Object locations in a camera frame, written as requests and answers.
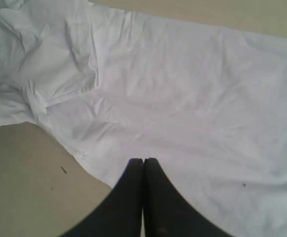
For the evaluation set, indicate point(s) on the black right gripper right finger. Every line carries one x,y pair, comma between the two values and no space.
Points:
166,213

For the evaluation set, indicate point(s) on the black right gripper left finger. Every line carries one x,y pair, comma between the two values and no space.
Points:
120,213

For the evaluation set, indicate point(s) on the white t-shirt red lettering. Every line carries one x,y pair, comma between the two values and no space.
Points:
210,103

